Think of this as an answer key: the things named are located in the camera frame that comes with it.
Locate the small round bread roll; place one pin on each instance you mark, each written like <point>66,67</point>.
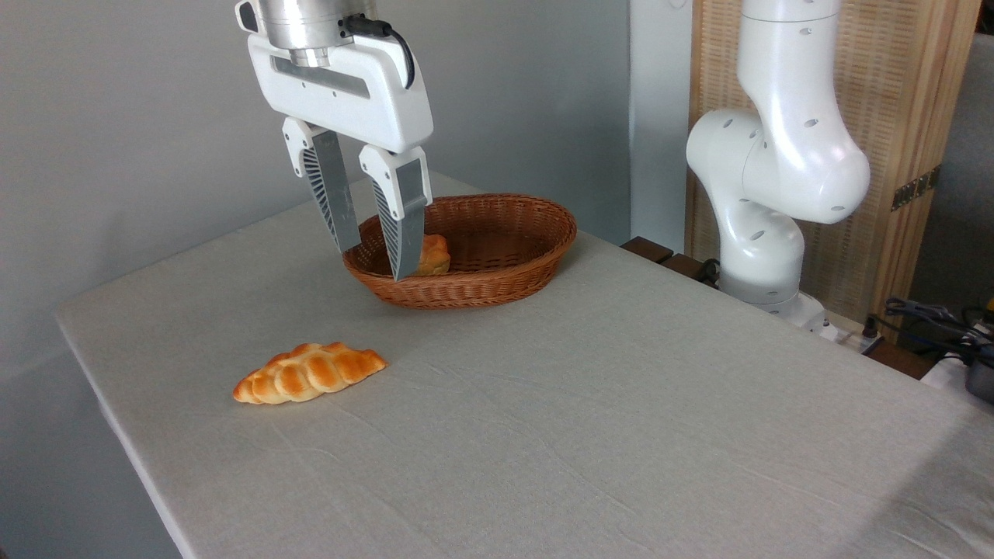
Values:
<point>435,256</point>

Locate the dark brown wooden block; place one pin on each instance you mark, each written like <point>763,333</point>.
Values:
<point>687,266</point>
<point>647,249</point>

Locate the light grey tablecloth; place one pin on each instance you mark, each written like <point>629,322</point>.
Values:
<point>582,435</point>

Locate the brown wicker basket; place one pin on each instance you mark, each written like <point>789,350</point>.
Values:
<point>497,287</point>

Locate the dark metal screen hinge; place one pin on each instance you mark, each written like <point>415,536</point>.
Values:
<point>916,188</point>

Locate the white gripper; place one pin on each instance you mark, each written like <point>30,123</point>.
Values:
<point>365,101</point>

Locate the long braided bread loaf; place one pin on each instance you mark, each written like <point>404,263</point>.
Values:
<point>311,374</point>

